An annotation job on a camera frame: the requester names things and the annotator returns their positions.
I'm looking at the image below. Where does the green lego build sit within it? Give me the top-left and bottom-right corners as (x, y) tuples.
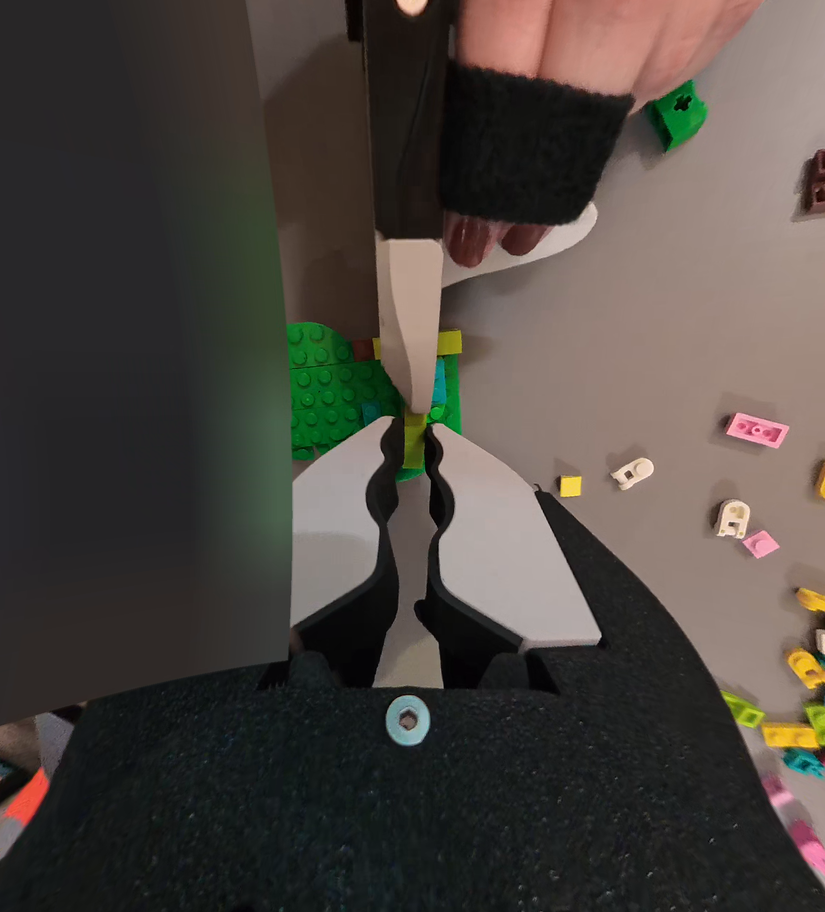
(287, 322), (465, 485)

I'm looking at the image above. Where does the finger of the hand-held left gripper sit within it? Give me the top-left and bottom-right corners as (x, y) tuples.
(375, 235), (446, 416)

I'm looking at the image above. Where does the green lego brick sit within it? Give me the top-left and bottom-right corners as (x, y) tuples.
(644, 80), (710, 153)

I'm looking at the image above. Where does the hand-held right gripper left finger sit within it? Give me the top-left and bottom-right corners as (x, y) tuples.
(290, 417), (400, 650)

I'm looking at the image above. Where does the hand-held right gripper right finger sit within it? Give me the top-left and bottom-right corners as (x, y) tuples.
(423, 422), (603, 654)

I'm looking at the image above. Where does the lime green lego plate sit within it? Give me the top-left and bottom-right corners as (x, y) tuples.
(401, 413), (429, 471)

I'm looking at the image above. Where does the white rounded lego plate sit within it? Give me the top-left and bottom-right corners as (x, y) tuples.
(610, 457), (655, 492)
(713, 499), (752, 540)

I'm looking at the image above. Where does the person's left hand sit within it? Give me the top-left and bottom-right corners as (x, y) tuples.
(444, 0), (766, 269)

